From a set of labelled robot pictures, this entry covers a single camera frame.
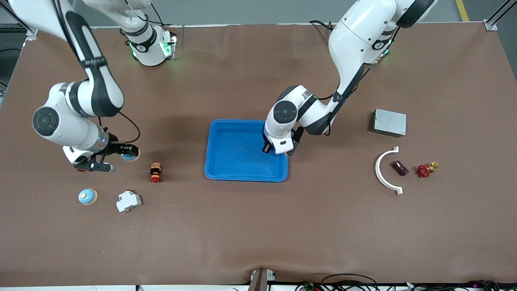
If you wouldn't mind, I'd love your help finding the brown electrolytic capacitor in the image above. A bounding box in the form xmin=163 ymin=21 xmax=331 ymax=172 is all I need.
xmin=391 ymin=160 xmax=410 ymax=177

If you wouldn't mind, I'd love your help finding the blue plastic tray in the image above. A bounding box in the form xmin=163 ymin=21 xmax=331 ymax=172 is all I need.
xmin=204 ymin=119 xmax=289 ymax=183

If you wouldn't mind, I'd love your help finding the white circuit breaker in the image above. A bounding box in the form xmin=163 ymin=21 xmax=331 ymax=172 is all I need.
xmin=116 ymin=190 xmax=142 ymax=213

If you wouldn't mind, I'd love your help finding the table cover mat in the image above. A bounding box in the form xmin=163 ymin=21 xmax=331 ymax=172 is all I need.
xmin=0 ymin=22 xmax=517 ymax=287

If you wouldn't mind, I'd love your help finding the silver metal box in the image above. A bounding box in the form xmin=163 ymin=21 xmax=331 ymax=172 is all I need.
xmin=372 ymin=108 xmax=407 ymax=138

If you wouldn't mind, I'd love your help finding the metal table clamp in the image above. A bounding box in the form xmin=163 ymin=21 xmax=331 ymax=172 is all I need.
xmin=247 ymin=268 xmax=277 ymax=291

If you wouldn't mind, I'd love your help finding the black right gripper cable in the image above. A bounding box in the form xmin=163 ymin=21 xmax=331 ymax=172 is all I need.
xmin=97 ymin=111 xmax=142 ymax=146

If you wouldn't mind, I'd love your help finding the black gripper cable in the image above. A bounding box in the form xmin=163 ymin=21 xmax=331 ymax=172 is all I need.
xmin=97 ymin=111 xmax=142 ymax=146
xmin=317 ymin=24 xmax=398 ymax=138

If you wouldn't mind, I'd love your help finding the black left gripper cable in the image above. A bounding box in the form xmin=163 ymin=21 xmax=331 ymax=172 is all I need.
xmin=317 ymin=24 xmax=398 ymax=138

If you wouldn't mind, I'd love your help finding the white curved plastic bracket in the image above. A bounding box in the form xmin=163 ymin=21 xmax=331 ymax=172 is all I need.
xmin=375 ymin=146 xmax=404 ymax=195

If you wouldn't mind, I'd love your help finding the black arm base cable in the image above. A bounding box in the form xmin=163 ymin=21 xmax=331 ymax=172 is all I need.
xmin=149 ymin=2 xmax=178 ymax=29
xmin=309 ymin=19 xmax=336 ymax=31

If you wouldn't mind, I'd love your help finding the aluminium frame profile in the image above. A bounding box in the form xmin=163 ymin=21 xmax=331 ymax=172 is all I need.
xmin=483 ymin=0 xmax=517 ymax=31
xmin=0 ymin=8 xmax=39 ymax=42

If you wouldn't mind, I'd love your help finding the bundle of black cables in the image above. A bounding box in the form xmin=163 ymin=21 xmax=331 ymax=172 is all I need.
xmin=295 ymin=274 xmax=517 ymax=291

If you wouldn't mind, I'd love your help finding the red handle brass valve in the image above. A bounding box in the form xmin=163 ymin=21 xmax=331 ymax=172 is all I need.
xmin=416 ymin=162 xmax=439 ymax=179

